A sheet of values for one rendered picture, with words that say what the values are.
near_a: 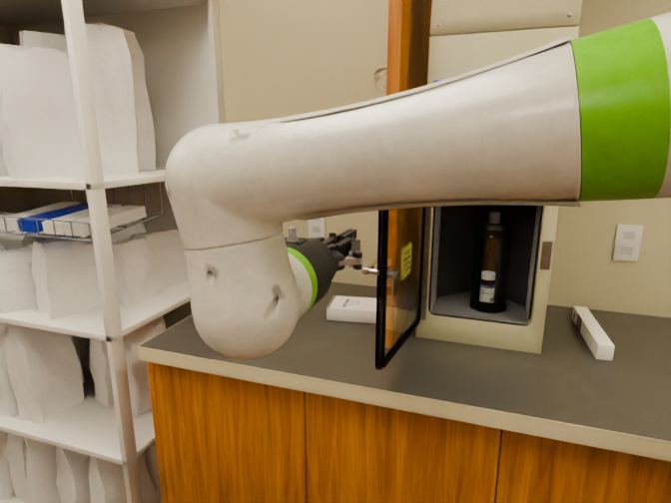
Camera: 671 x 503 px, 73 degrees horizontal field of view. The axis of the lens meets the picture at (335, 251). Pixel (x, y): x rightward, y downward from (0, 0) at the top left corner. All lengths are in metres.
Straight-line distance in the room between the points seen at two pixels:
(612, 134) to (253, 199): 0.27
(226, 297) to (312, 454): 0.86
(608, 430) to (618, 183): 0.76
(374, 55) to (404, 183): 1.35
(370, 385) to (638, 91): 0.85
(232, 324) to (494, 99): 0.29
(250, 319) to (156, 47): 1.74
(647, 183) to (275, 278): 0.30
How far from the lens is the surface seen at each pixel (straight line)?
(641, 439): 1.07
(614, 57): 0.34
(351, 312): 1.37
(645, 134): 0.33
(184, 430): 1.42
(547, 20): 1.21
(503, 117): 0.33
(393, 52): 1.13
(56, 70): 1.66
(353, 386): 1.06
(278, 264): 0.44
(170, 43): 2.05
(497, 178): 0.34
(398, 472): 1.19
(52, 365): 1.93
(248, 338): 0.44
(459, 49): 1.20
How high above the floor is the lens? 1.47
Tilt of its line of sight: 14 degrees down
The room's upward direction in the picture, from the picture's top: straight up
